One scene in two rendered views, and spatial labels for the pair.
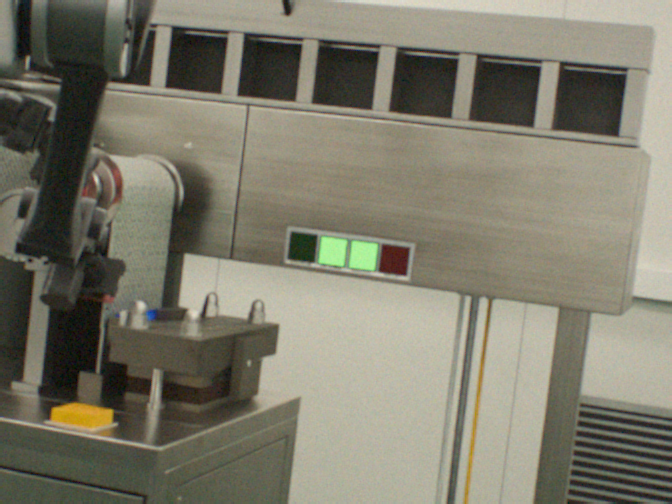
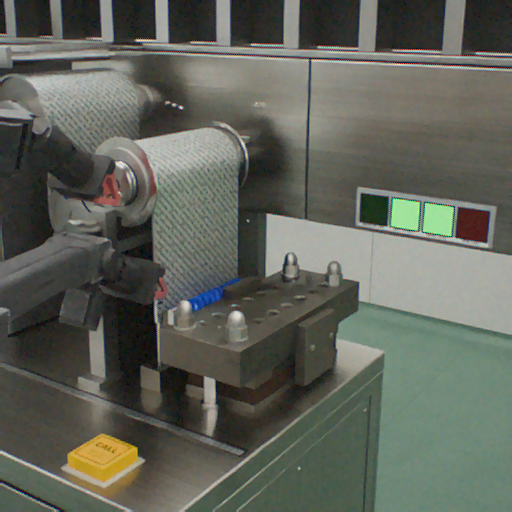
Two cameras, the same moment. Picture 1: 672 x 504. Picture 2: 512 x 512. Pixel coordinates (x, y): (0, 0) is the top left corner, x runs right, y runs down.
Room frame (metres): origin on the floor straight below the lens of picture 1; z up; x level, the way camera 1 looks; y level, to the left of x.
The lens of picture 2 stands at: (1.13, -0.14, 1.52)
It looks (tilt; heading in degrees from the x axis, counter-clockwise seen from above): 17 degrees down; 17
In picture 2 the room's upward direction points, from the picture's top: 1 degrees clockwise
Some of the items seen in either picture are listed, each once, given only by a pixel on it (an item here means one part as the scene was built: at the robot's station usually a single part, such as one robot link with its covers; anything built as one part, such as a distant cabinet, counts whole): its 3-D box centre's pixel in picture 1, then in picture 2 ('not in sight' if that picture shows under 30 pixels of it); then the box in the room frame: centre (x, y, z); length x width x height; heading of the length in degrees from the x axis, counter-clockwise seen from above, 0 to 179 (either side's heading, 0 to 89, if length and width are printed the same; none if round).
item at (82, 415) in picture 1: (82, 416); (103, 457); (2.02, 0.35, 0.91); 0.07 x 0.07 x 0.02; 73
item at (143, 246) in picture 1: (137, 272); (198, 253); (2.38, 0.35, 1.11); 0.23 x 0.01 x 0.18; 163
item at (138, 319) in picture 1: (138, 313); (184, 313); (2.24, 0.32, 1.05); 0.04 x 0.04 x 0.04
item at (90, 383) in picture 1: (126, 376); (201, 351); (2.39, 0.35, 0.92); 0.28 x 0.04 x 0.04; 163
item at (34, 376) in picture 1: (42, 301); (96, 299); (2.26, 0.48, 1.05); 0.06 x 0.05 x 0.31; 163
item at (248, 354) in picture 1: (248, 367); (316, 346); (2.38, 0.13, 0.96); 0.10 x 0.03 x 0.11; 163
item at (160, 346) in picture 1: (200, 340); (267, 318); (2.39, 0.22, 1.00); 0.40 x 0.16 x 0.06; 163
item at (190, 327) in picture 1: (191, 321); (236, 324); (2.22, 0.22, 1.05); 0.04 x 0.04 x 0.04
